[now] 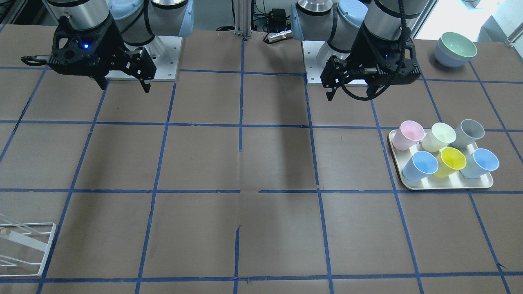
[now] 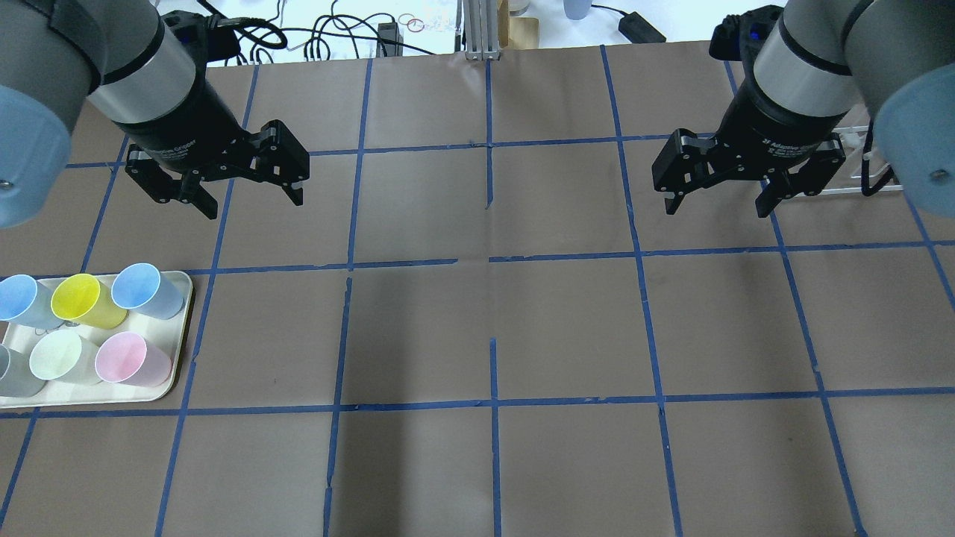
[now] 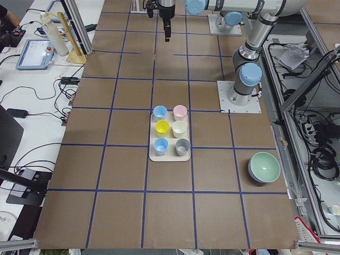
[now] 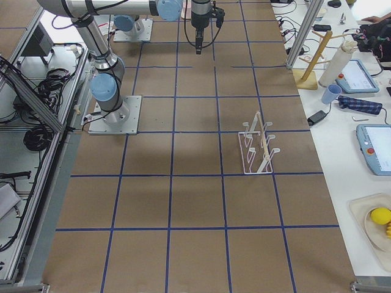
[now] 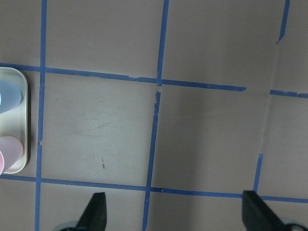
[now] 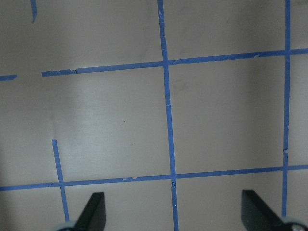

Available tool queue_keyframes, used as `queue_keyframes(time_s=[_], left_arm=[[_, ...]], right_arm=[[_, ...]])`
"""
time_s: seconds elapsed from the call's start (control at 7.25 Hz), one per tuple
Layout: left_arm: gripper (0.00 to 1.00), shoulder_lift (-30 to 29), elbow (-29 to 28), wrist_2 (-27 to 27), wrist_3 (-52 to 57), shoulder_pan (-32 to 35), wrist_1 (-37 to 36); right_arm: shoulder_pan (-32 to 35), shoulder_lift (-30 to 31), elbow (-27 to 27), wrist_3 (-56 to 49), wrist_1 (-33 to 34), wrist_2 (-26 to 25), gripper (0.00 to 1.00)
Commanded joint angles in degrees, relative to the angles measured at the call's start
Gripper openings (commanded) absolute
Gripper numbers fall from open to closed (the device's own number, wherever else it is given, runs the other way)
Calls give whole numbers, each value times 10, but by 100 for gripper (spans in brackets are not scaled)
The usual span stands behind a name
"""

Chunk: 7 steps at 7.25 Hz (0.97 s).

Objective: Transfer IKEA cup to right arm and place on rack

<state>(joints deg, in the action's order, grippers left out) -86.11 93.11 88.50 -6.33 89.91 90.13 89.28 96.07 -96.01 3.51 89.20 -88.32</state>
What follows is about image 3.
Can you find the black usb hub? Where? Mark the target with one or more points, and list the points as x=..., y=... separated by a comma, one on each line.
x=70, y=80

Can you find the black power adapter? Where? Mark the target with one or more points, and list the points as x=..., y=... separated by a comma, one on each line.
x=17, y=113

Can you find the aluminium frame post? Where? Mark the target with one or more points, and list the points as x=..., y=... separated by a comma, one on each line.
x=75, y=19

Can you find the grey cup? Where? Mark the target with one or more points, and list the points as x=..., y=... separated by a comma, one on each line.
x=182, y=146

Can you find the beige plastic tray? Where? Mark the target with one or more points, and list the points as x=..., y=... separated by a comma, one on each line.
x=171, y=155

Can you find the blue cup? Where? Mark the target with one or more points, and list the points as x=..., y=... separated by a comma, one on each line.
x=159, y=112
x=161, y=146

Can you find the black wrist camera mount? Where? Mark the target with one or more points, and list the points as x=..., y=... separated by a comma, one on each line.
x=150, y=6

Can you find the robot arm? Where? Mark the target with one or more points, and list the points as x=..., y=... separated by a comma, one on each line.
x=248, y=73
x=228, y=19

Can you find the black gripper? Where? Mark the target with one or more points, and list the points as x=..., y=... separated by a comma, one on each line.
x=166, y=13

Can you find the wooden stand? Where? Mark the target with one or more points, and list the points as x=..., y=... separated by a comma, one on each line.
x=75, y=55

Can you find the teach pendant tablet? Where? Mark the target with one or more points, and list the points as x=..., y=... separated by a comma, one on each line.
x=36, y=55

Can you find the yellow cup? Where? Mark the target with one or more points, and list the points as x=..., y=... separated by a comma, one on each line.
x=162, y=128

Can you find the paper cup on floor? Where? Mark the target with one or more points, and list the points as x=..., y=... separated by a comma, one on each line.
x=334, y=209

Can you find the green and blue bowl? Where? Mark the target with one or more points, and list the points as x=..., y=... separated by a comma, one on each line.
x=263, y=167

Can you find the cream cup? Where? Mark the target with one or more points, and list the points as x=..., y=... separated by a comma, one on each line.
x=179, y=129

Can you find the white water bottle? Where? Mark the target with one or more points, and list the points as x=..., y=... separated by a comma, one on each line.
x=53, y=34

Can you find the black monitor stand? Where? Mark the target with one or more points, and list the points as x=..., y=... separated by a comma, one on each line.
x=29, y=185

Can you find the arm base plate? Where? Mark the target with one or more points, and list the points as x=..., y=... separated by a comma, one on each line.
x=232, y=102
x=234, y=31

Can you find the crumpled white paper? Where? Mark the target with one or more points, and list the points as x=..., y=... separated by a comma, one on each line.
x=294, y=55

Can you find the pink cup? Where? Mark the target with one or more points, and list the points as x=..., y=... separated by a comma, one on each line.
x=180, y=112

